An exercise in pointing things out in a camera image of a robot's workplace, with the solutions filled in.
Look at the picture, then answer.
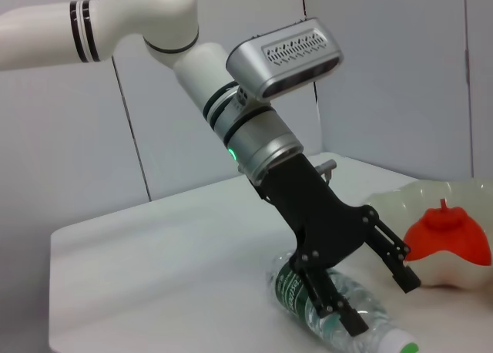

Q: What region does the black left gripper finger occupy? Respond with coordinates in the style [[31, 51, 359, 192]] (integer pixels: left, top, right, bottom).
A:
[[291, 261, 367, 337], [364, 213, 421, 294]]

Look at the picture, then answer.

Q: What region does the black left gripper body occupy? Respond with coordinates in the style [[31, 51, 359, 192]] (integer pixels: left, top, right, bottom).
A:
[[250, 152, 377, 272]]

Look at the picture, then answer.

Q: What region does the clear green-label water bottle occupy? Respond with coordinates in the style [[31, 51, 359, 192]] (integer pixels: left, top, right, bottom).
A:
[[268, 250, 419, 353]]

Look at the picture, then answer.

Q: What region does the orange toy fruit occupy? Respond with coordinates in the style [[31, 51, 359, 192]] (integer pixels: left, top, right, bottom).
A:
[[403, 198, 493, 267]]

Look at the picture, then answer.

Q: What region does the green glass fruit plate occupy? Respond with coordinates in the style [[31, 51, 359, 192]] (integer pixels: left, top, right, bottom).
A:
[[364, 177, 493, 291]]

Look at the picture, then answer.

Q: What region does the silver left cable connector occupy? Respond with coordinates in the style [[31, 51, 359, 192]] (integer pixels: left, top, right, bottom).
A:
[[317, 158, 338, 183]]

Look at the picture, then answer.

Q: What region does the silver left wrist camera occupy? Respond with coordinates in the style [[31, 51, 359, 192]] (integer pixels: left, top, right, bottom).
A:
[[225, 17, 344, 103]]

